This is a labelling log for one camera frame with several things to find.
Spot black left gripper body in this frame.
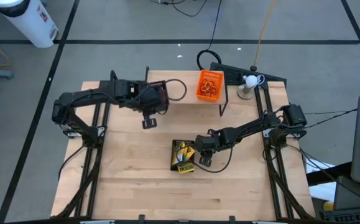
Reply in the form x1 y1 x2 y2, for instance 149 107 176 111
136 85 170 130

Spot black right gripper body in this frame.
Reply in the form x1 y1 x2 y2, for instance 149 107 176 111
194 134 221 167

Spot black plastic basket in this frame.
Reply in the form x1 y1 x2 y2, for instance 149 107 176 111
170 139 196 172
147 80 170 108

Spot orange plastic basket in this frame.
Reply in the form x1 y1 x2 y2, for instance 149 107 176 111
195 69 224 103

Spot black desk stand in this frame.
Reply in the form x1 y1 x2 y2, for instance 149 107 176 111
305 161 354 187

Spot wooden riser shelf black legs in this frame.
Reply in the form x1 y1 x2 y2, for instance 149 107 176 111
142 66 229 118

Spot black textured board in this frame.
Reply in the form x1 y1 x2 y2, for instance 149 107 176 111
210 62 288 86

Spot white knob on stand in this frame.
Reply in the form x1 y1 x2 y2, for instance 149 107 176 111
236 74 266 100

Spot white paper sheet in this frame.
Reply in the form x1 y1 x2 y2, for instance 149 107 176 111
305 157 338 203

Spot white bin black lid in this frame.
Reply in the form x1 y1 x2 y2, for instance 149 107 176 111
0 0 60 49

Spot black keyboard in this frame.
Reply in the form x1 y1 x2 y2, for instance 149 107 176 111
318 207 360 224

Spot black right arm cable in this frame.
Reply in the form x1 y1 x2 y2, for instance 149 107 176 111
175 144 235 174

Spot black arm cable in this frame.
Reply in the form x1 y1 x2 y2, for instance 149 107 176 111
164 78 188 102
175 144 235 174

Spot black aluminium table frame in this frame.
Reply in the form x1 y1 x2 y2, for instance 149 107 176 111
53 70 316 224

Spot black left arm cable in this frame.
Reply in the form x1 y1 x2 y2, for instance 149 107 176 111
164 78 188 102

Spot black hanging cable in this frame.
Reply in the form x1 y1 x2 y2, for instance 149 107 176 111
196 0 223 72

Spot black left base cable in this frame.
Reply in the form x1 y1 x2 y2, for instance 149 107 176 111
57 144 86 181

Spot black floor cable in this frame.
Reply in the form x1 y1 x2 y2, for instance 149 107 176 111
150 0 210 18

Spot yellow hanging cable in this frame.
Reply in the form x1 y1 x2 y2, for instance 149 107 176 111
249 0 277 72

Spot black taut side cable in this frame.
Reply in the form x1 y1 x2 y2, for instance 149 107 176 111
303 108 358 130

